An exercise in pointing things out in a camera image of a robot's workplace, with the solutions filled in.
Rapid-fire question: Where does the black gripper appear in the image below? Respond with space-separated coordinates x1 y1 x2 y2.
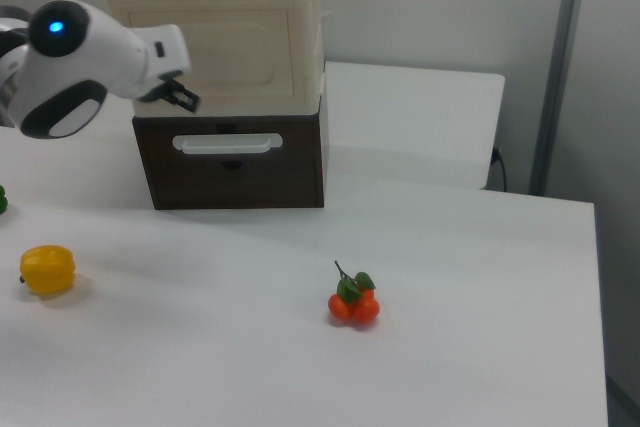
139 74 202 114

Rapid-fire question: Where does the cream cabinet door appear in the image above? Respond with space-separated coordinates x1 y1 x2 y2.
126 7 297 101

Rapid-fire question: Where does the dark brown drawer box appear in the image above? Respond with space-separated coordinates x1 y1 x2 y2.
131 110 326 211

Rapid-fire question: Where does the yellow bell pepper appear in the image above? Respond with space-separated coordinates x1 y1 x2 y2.
18 244 77 295

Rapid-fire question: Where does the orange tomato cluster with leaves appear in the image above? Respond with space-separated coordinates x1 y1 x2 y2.
327 260 382 327

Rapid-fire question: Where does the white drawer handle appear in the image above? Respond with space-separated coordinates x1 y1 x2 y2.
172 132 284 155

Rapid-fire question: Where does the black power cable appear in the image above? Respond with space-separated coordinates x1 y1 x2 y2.
491 146 508 193

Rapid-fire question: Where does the grey partition post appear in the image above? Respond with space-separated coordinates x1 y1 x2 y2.
528 0 587 197

